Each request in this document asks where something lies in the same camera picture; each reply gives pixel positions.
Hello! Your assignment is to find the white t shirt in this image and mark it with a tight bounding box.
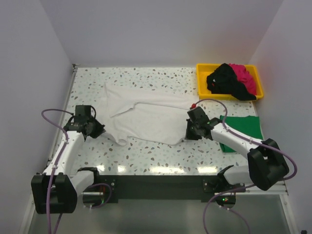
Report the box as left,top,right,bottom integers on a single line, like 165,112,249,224
97,83,198,146

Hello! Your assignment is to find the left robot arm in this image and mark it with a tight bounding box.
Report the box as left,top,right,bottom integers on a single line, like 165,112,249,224
31,105,105,215

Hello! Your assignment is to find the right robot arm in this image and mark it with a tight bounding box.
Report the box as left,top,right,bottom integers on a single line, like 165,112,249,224
185,107,290,192

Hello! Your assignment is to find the folded green t shirt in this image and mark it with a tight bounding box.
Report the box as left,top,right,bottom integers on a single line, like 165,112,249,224
225,116,263,139

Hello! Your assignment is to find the black t shirt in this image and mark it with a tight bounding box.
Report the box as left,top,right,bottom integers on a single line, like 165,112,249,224
207,63,256,101

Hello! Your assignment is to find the yellow plastic bin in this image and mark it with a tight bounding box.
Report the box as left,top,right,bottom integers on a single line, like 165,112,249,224
196,63,264,101

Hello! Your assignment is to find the pink t shirt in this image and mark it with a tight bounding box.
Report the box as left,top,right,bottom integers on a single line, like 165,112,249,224
229,63,256,95

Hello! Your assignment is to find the aluminium frame rail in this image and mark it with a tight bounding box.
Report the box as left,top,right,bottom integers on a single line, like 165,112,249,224
31,63,290,195

